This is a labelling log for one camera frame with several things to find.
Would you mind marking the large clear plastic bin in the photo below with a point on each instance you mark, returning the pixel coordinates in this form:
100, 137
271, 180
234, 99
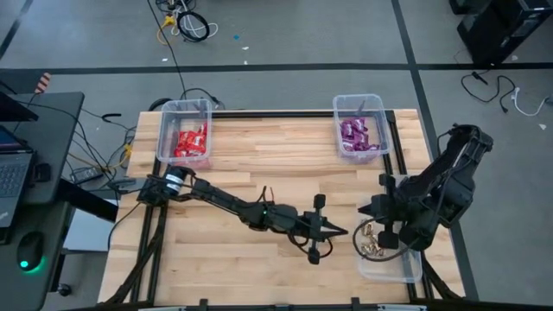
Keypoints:
389, 272

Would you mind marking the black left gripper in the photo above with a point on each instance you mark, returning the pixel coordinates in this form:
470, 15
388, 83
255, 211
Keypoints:
313, 226

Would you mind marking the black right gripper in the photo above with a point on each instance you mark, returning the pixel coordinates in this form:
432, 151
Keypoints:
389, 207

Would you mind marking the black power adapter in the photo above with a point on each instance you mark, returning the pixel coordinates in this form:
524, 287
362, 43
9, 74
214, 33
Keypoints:
86, 174

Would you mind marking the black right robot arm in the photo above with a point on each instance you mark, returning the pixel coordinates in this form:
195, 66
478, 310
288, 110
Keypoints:
449, 173

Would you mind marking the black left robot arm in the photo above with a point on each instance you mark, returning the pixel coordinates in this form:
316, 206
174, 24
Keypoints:
224, 198

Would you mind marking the small clear plastic bin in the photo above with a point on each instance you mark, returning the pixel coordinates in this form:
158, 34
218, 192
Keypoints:
358, 103
168, 129

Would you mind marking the black computer tower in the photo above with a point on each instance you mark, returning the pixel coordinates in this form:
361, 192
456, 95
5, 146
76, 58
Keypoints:
501, 30

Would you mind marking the red Skittles packet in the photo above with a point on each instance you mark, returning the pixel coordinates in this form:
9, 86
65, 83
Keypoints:
198, 151
203, 129
185, 138
183, 152
198, 140

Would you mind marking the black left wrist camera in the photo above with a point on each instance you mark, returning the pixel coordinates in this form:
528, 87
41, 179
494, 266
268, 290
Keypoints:
314, 257

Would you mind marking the black computer mouse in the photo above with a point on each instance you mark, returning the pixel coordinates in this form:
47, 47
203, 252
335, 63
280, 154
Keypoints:
29, 250

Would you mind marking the grey laptop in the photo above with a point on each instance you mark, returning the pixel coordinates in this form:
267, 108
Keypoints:
13, 173

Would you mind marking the orange striped marker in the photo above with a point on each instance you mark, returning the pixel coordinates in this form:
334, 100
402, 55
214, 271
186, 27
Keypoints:
43, 82

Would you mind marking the white panel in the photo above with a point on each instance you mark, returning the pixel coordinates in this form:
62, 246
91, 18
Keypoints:
88, 229

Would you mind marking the black desk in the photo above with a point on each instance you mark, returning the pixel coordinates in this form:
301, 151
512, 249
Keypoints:
52, 129

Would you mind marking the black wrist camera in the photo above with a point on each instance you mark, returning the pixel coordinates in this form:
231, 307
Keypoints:
387, 239
314, 257

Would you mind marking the black caster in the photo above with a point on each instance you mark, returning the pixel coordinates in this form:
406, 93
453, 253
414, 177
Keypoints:
65, 290

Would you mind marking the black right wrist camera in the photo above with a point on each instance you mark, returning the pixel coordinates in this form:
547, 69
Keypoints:
387, 239

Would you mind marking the black monitor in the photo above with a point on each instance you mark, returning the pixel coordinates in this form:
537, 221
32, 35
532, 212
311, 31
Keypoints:
13, 110

